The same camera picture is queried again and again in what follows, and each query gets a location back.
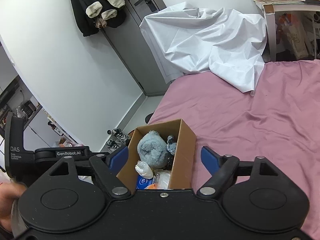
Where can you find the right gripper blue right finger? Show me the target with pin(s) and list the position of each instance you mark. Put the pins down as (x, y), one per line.
(222, 170)

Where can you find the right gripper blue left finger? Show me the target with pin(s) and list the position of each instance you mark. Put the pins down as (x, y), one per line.
(105, 169)

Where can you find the white cloth bundle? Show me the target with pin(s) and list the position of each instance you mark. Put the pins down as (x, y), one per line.
(144, 170)

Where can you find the blue tissue pack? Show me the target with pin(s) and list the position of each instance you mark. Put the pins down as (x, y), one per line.
(143, 183)

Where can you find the grey blue knitted cloth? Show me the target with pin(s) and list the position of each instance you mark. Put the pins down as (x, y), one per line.
(171, 145)

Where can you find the clear plastic bag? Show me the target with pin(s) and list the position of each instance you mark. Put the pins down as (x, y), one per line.
(162, 179)

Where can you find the hamburger plush toy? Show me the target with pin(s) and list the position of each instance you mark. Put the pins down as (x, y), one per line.
(153, 186)

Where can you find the person's left hand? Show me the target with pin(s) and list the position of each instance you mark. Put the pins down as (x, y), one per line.
(9, 193)

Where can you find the grey sneaker front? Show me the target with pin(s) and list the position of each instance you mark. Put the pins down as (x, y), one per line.
(113, 145)

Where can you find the cardboard box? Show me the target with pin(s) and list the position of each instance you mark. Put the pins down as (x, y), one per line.
(182, 169)

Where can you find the blue fluffy plush toy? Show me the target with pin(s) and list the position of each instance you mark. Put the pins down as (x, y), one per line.
(152, 149)

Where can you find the pink bed sheet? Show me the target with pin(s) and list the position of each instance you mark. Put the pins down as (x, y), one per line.
(279, 120)

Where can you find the white crumpled sheet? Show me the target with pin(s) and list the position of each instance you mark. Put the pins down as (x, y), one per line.
(187, 40)

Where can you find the beige tote bag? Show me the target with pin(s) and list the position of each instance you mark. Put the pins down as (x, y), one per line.
(291, 31)

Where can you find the black white hanging jacket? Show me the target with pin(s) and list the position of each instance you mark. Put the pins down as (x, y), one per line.
(93, 15)

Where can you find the grey door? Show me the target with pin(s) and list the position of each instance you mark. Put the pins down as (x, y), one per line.
(129, 44)

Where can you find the white desk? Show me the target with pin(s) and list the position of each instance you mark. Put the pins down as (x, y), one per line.
(269, 9)

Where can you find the grey sneaker near wall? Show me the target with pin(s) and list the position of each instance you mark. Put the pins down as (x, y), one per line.
(120, 135)

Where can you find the black door handle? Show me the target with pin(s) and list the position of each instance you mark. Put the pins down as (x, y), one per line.
(149, 3)

